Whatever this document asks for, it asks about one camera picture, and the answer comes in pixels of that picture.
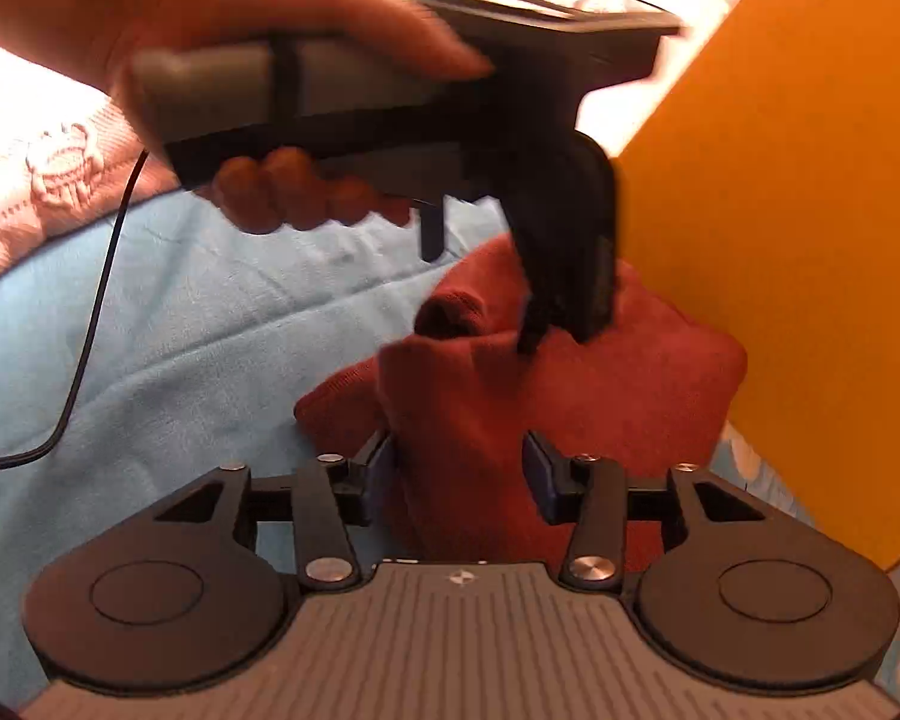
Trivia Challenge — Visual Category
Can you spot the light blue bed sheet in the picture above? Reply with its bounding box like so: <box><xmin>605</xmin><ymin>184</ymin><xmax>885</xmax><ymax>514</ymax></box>
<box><xmin>0</xmin><ymin>185</ymin><xmax>820</xmax><ymax>706</ymax></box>

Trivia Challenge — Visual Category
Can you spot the black cable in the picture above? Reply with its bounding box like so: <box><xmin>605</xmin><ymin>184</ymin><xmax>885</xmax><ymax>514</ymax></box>
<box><xmin>0</xmin><ymin>148</ymin><xmax>152</xmax><ymax>473</ymax></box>

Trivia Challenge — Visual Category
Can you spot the orange headboard panel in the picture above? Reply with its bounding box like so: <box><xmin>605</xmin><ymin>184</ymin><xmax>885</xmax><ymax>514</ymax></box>
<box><xmin>619</xmin><ymin>0</ymin><xmax>900</xmax><ymax>566</ymax></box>

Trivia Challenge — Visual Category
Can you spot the dark red knit sweater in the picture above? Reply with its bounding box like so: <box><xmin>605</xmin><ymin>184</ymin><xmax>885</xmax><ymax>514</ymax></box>
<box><xmin>294</xmin><ymin>234</ymin><xmax>746</xmax><ymax>569</ymax></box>

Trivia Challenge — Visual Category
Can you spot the pink embroidered blanket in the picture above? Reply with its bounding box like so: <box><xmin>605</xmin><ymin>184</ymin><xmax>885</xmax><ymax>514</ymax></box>
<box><xmin>0</xmin><ymin>49</ymin><xmax>142</xmax><ymax>277</ymax></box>

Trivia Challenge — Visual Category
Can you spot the person's left hand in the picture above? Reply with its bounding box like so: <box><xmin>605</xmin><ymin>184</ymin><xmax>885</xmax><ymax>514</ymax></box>
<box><xmin>0</xmin><ymin>0</ymin><xmax>497</xmax><ymax>236</ymax></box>

